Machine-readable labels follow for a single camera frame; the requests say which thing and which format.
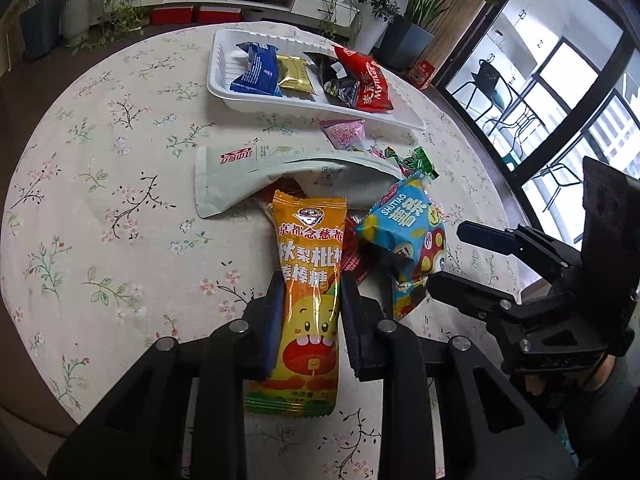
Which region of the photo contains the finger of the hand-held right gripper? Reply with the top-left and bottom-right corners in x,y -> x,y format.
425,269 -> 557,342
457,219 -> 584,287

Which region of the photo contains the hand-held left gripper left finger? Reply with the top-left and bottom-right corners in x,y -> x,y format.
47,271 -> 284,480

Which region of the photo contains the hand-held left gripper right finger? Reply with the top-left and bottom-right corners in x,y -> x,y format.
341,271 -> 577,480

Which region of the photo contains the orange lollipop packet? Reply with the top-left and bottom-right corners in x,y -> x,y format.
243,188 -> 348,419

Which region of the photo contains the blue panda snack packet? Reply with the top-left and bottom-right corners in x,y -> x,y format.
354,172 -> 447,322

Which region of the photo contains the dark red foil packet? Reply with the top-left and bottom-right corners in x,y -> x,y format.
343,214 -> 374,282

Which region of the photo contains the green candy packet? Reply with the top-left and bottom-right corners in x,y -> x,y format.
384,145 -> 440,181

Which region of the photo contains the white zip pouch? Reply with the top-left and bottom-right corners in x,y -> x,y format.
193,144 -> 402,220

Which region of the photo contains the pink snack packet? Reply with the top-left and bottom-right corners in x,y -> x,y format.
319,118 -> 367,151

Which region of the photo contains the red chocolate snack bag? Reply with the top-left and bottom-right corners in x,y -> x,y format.
332,44 -> 395,113

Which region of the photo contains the black foil snack packet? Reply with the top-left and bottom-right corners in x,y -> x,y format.
303,51 -> 362,109

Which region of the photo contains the white plastic tray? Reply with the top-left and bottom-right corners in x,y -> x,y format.
207,28 -> 427,134

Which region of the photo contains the gold snack packet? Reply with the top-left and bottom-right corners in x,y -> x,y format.
275,53 -> 316,96

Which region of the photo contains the blue and white snack packet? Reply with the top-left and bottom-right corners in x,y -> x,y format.
229,42 -> 284,97

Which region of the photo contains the person's right forearm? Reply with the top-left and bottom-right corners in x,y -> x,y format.
562,352 -> 640,468

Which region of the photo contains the person's right hand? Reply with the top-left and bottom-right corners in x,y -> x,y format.
522,371 -> 568,413

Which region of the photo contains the black balcony chair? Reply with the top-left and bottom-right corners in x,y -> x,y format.
469,57 -> 517,122
539,159 -> 587,212

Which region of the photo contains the glass balcony table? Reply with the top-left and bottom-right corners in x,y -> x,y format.
486,104 -> 544,142

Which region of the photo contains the red bag on floor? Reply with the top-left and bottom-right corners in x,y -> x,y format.
405,59 -> 435,90

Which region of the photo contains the large-leaf plant blue-grey pot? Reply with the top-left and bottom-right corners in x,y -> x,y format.
379,0 -> 497,72

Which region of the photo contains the black framed glass door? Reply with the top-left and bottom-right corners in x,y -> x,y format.
434,0 -> 640,243

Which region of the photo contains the bushy plant in white pot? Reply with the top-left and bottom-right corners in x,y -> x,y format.
352,0 -> 402,57

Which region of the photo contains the trailing vine plant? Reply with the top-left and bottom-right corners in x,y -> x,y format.
69,0 -> 152,55
319,0 -> 362,42

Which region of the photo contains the red storage box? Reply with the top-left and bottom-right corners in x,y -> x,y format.
149,4 -> 195,25
196,4 -> 234,24

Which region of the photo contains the plant in white ribbed pot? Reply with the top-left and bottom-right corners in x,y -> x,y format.
59,0 -> 96,44

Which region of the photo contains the small-leaf tree blue-grey pot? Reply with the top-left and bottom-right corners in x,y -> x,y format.
19,0 -> 72,57

